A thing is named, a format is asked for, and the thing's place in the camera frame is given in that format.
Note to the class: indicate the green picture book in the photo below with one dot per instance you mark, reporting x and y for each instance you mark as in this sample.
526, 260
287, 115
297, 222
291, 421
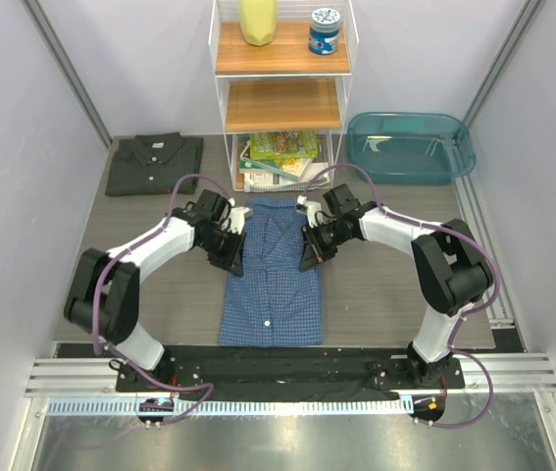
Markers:
283, 145

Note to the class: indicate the folded dark grey shirt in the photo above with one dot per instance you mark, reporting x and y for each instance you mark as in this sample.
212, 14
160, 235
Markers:
152, 164

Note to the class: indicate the stack of books and papers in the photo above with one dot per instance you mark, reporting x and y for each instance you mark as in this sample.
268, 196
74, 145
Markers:
279, 175

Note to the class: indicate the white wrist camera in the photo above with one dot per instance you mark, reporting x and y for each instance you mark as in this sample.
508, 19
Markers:
237, 217
312, 210

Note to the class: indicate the white wire wooden shelf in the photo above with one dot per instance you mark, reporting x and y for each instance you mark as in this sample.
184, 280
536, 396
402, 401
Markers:
282, 86

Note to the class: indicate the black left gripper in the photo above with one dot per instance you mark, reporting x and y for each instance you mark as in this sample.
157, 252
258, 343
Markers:
232, 261

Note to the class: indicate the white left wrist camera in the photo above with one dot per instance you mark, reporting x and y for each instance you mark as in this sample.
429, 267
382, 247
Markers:
237, 217

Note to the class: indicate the white slotted cable duct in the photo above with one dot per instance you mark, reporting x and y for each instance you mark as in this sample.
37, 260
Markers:
160, 406

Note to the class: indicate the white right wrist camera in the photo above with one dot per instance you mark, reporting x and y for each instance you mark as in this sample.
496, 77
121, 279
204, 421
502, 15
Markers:
312, 210

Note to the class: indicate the yellow vase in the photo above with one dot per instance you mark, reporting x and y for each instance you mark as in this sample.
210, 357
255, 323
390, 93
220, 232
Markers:
258, 20

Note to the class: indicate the teal plastic basin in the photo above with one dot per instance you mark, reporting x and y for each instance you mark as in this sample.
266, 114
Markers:
410, 148

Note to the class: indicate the blue jar with lid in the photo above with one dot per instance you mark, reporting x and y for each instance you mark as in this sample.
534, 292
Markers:
324, 31

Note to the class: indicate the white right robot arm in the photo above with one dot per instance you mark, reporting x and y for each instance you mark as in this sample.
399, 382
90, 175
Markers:
453, 272

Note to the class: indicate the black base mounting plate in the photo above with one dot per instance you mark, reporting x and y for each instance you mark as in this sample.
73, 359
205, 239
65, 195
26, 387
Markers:
303, 374

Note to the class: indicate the blue plaid long sleeve shirt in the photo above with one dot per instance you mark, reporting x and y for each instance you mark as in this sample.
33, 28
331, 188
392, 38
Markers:
273, 304

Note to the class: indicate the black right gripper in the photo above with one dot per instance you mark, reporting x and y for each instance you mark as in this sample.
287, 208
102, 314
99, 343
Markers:
314, 252

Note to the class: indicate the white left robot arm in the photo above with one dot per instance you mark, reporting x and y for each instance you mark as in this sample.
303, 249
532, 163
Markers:
104, 295

